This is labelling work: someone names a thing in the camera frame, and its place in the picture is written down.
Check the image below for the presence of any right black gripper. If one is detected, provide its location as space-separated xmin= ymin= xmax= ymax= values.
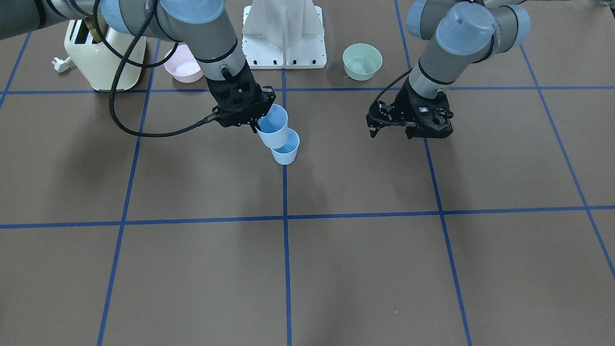
xmin=207 ymin=62 xmax=276 ymax=134

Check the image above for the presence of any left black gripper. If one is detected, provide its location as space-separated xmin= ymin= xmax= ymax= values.
xmin=366 ymin=77 xmax=454 ymax=139

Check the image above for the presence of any light blue cup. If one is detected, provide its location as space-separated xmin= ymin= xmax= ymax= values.
xmin=271 ymin=129 xmax=300 ymax=166
xmin=257 ymin=104 xmax=288 ymax=149

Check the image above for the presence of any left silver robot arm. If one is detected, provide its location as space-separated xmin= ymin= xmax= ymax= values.
xmin=366 ymin=0 xmax=531 ymax=139

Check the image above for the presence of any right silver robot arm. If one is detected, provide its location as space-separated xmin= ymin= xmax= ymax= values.
xmin=0 ymin=0 xmax=275 ymax=137

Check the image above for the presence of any green bowl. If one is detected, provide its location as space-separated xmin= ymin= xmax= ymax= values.
xmin=342 ymin=43 xmax=383 ymax=81

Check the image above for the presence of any pink bowl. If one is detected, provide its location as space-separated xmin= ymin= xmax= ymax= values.
xmin=163 ymin=44 xmax=204 ymax=83

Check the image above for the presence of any cream toaster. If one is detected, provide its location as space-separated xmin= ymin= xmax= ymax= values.
xmin=64 ymin=20 xmax=147 ymax=92

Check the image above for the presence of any bread slice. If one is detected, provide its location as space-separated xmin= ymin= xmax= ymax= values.
xmin=84 ymin=16 xmax=106 ymax=44

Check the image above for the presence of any white toaster plug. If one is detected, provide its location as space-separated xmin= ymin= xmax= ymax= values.
xmin=52 ymin=57 xmax=73 ymax=73

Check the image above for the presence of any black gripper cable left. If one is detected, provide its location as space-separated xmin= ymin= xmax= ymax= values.
xmin=372 ymin=67 xmax=415 ymax=116

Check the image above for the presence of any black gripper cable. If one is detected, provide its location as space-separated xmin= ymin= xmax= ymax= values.
xmin=92 ymin=0 xmax=226 ymax=138
xmin=372 ymin=67 xmax=415 ymax=116

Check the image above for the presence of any white pedestal column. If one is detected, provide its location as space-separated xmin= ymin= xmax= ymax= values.
xmin=241 ymin=0 xmax=327 ymax=70

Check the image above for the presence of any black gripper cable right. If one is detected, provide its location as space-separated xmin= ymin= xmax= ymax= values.
xmin=92 ymin=0 xmax=226 ymax=138

